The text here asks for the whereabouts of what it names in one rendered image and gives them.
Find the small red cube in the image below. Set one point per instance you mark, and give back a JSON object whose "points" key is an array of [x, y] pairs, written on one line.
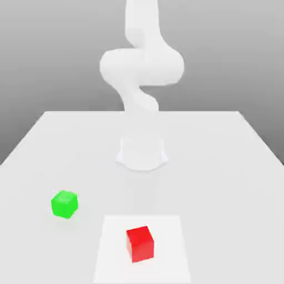
{"points": [[140, 244]]}

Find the small green cube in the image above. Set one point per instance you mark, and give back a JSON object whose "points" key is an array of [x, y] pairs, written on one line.
{"points": [[64, 204]]}

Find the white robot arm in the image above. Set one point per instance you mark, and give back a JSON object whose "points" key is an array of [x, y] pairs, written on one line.
{"points": [[142, 66]]}

